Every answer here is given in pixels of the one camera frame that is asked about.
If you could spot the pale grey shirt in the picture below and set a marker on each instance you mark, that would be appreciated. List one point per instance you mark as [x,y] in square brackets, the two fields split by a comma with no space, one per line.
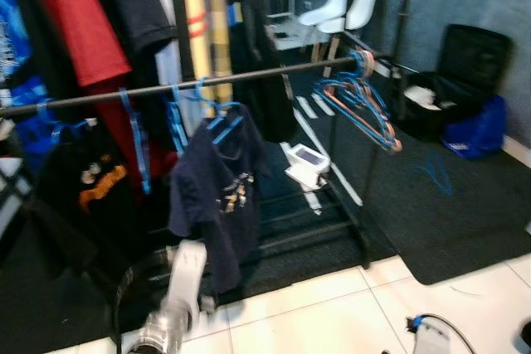
[170,64]

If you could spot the white table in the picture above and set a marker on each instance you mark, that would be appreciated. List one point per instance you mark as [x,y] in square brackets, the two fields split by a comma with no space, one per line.
[290,35]

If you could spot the navy printed t-shirt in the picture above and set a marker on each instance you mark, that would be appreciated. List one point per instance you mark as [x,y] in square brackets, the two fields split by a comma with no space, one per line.
[216,205]

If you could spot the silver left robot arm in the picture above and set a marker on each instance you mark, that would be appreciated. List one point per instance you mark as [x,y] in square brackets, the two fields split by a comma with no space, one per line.
[166,325]

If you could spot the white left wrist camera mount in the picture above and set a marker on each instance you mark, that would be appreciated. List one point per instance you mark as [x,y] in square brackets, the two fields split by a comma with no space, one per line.
[189,271]

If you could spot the dark grey floor mat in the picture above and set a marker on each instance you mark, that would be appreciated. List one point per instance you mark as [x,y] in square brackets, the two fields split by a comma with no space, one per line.
[448,230]

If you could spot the white electronic device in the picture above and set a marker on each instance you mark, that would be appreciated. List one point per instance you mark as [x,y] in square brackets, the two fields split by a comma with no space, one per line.
[307,159]

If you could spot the long black garment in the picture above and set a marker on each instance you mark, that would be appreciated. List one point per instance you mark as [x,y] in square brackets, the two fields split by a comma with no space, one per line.
[261,80]

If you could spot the blue bag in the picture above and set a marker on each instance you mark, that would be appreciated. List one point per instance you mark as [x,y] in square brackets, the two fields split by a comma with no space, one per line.
[477,130]

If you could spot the black t-shirt orange print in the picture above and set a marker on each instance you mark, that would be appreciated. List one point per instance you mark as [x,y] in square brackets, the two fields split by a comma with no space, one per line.
[91,213]

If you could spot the blue tape tag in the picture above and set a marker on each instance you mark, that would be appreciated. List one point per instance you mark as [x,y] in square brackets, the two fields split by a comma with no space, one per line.
[411,321]

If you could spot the yellow plaid garment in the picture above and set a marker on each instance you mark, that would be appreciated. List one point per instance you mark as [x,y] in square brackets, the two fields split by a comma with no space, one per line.
[203,6]

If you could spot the black open suitcase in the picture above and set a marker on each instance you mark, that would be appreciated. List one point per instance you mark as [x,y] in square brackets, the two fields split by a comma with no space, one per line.
[473,60]

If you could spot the black metal clothes rack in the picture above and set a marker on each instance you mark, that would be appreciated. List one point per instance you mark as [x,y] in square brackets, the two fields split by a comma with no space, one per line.
[274,72]

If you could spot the red shirt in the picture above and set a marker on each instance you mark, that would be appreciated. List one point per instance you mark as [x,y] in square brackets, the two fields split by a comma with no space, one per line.
[75,14]

